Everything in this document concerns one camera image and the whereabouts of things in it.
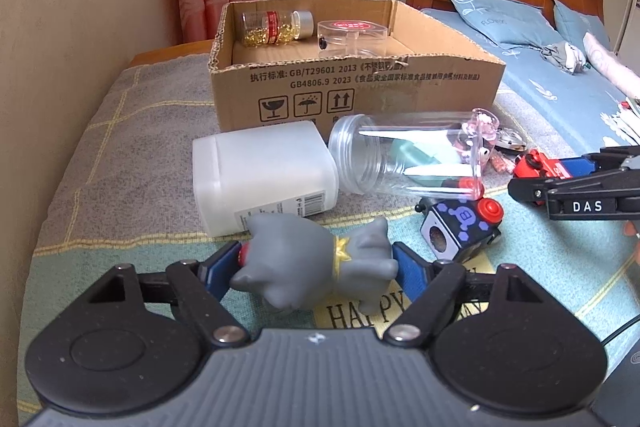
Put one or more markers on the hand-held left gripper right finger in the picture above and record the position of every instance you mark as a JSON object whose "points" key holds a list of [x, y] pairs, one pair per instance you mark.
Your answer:
{"points": [[407, 269]]}

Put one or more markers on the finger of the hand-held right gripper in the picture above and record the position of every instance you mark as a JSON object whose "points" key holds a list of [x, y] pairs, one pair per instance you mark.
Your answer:
{"points": [[580, 167], [530, 188]]}

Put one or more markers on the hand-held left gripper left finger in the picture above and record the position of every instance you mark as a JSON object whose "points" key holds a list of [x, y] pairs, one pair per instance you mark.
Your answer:
{"points": [[220, 264]]}

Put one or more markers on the red toy car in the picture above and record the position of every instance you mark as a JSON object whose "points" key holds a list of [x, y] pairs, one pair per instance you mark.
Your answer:
{"points": [[532, 164]]}

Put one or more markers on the black and blue fidget cube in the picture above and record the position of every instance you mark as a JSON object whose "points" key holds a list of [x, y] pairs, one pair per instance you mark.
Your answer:
{"points": [[460, 222]]}

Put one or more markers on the pink clear toy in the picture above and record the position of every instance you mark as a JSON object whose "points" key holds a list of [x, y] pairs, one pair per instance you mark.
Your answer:
{"points": [[487, 127]]}

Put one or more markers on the white plastic bottle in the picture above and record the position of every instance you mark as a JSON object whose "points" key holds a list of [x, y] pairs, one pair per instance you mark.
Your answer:
{"points": [[260, 172]]}

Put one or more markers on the clear plastic jar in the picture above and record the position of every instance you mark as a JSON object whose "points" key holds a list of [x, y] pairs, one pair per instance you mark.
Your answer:
{"points": [[360, 152]]}

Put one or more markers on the cardboard box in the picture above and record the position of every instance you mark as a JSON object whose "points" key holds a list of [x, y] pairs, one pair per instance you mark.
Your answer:
{"points": [[350, 92]]}

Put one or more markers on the person's right hand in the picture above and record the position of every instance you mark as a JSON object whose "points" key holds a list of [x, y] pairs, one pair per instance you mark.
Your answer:
{"points": [[631, 229]]}

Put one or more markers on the blue printed bed sheet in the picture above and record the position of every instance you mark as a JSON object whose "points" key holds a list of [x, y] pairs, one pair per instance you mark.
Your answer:
{"points": [[550, 102]]}

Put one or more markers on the yellow greeting card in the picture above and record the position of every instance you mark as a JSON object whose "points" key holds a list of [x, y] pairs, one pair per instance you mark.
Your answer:
{"points": [[345, 314]]}

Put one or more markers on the pink folded blanket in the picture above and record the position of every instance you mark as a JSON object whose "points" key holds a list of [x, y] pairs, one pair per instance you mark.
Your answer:
{"points": [[610, 62]]}

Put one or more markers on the grey crumpled cloth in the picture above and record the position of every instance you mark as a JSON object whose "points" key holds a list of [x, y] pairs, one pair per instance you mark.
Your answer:
{"points": [[562, 57]]}

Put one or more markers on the teal egg-shaped case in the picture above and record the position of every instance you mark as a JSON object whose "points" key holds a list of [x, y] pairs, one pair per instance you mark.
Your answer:
{"points": [[420, 152]]}

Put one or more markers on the blue flower print pillow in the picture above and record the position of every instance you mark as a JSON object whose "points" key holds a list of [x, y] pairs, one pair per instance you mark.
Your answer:
{"points": [[500, 19], [575, 24]]}

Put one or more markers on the grey checked blanket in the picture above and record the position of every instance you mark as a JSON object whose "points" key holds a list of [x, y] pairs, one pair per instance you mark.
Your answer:
{"points": [[125, 147]]}

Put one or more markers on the dark grey round device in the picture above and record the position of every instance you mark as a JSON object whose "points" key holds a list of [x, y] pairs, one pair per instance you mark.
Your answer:
{"points": [[622, 387]]}

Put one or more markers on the clear container with red label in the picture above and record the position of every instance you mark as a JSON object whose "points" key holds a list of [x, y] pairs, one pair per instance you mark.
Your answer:
{"points": [[350, 38]]}

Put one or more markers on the clear bottle of yellow capsules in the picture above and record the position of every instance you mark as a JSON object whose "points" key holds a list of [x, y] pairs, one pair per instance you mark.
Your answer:
{"points": [[260, 32]]}

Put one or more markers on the wooden bed frame edge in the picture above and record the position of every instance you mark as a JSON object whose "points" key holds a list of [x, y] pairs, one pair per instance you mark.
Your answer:
{"points": [[170, 52]]}

